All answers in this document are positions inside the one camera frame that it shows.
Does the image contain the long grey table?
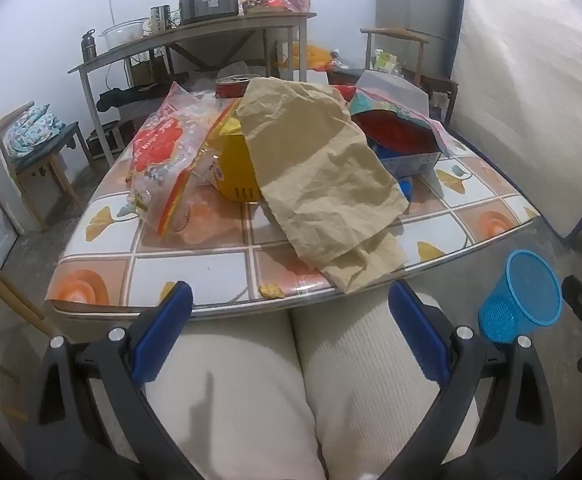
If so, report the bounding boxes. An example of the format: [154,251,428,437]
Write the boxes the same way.
[68,11,318,168]

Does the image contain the clear plastic container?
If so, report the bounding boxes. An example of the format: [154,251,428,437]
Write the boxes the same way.
[356,70,429,121]

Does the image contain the blue mesh waste bin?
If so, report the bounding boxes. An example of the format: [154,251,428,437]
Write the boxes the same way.
[478,249,563,346]

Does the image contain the floral print carton box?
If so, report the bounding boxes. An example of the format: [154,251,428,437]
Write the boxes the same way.
[348,87,454,178]

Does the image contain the person's right leg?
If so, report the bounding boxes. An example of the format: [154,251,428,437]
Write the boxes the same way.
[291,292,482,480]

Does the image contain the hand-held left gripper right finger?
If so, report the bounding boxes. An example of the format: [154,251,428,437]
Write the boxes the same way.
[381,280,559,480]

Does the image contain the brown paper bag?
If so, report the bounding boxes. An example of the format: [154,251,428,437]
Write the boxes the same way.
[235,77,410,295]

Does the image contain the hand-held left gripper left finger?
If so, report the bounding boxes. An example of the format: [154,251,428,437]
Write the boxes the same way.
[23,281,206,480]

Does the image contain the red tin can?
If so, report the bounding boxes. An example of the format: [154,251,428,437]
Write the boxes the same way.
[215,75,262,100]

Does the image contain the ginkgo print tablecloth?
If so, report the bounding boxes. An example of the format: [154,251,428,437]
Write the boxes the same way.
[43,72,542,321]

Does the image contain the grey refrigerator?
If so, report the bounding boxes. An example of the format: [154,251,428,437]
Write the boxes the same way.
[375,0,464,78]

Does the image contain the green and white cartons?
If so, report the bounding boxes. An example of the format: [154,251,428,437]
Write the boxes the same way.
[373,49,402,75]

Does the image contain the floral seat cushion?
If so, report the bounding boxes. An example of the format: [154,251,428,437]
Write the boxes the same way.
[3,104,66,161]

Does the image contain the red and white snack bag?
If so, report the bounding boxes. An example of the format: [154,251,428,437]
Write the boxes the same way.
[125,82,244,237]

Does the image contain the clear plastic bowl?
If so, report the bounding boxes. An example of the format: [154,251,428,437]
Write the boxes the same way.
[100,18,149,52]

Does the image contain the grey rice cooker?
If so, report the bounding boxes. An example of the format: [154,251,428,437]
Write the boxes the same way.
[178,0,240,26]

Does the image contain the yellow cardboard box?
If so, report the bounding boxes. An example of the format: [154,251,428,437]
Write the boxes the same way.
[211,110,262,203]

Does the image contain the white upright mattress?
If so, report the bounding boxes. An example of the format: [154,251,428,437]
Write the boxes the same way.
[443,0,582,238]

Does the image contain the light wooden chair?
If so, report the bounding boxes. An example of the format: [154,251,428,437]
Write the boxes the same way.
[0,232,46,421]

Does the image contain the black cloth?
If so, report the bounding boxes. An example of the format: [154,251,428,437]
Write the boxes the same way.
[96,82,172,113]

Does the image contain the wooden chair with cushion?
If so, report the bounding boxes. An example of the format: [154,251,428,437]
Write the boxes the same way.
[0,101,94,233]

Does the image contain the wooden armchair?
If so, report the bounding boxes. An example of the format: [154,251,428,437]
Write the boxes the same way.
[361,27,429,81]

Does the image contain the yellow plastic bag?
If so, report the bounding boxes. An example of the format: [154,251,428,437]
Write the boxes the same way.
[291,42,334,71]

